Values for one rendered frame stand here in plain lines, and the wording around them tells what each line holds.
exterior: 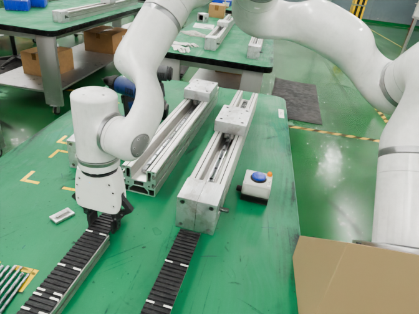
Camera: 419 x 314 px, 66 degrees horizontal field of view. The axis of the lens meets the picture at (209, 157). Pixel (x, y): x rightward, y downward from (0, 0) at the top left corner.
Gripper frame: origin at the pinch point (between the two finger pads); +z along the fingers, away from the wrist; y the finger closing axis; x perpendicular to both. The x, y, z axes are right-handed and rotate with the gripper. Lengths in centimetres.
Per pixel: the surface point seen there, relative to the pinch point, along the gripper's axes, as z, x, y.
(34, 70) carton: 55, 221, -204
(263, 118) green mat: 4, 89, 29
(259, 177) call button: -3.3, 27.8, 33.0
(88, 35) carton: 41, 337, -215
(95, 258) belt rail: 2.0, -8.9, 2.8
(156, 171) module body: -4.4, 17.9, 5.6
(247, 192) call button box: 0.7, 25.3, 30.5
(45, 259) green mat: 3.9, -11.1, -7.6
